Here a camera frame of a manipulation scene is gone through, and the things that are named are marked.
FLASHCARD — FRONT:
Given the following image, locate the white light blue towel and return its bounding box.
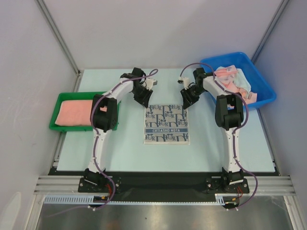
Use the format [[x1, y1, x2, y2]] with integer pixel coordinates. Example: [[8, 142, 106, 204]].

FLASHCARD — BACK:
[[234, 68, 251, 93]]

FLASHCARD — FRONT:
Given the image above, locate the aluminium frame rail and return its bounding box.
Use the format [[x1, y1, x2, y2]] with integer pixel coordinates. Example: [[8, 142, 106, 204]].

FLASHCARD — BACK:
[[34, 175, 295, 196]]

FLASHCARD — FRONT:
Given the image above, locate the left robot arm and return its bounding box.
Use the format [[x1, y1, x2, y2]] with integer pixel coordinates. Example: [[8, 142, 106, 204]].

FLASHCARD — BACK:
[[84, 68, 158, 192]]

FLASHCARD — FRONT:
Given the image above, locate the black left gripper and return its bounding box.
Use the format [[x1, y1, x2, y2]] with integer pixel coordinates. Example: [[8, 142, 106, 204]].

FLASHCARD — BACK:
[[131, 85, 153, 108]]

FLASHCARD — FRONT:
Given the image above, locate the blue white patterned towel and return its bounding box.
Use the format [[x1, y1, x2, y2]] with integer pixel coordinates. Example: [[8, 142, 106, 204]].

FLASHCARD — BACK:
[[144, 104, 190, 145]]

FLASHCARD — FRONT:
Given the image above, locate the green plastic tray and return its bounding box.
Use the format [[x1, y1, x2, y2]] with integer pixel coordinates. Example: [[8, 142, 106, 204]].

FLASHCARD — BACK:
[[48, 91, 121, 132]]

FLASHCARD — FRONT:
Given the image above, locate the blue plastic bin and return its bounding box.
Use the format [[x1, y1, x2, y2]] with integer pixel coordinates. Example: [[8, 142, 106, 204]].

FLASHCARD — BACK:
[[201, 52, 276, 110]]

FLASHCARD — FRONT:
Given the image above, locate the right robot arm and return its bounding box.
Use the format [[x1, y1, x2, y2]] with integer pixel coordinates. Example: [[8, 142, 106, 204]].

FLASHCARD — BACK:
[[178, 68, 248, 193]]

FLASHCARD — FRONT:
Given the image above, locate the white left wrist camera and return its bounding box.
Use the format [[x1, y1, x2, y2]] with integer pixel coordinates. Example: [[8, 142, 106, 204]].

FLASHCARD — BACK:
[[144, 78, 158, 90]]

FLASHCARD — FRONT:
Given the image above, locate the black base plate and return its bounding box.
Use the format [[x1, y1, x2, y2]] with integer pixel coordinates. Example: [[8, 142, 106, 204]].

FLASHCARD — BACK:
[[49, 169, 278, 201]]

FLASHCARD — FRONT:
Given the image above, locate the pink terry towel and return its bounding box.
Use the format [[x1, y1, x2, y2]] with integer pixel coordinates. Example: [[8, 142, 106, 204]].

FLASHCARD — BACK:
[[55, 100, 93, 127]]

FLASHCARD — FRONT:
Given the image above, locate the white cable duct rail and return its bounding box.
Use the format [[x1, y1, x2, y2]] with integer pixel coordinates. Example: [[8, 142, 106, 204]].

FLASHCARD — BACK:
[[44, 194, 237, 206]]

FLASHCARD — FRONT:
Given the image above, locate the pale pink towel in bin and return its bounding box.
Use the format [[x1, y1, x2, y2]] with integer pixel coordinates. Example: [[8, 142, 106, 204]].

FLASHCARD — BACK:
[[214, 65, 257, 104]]

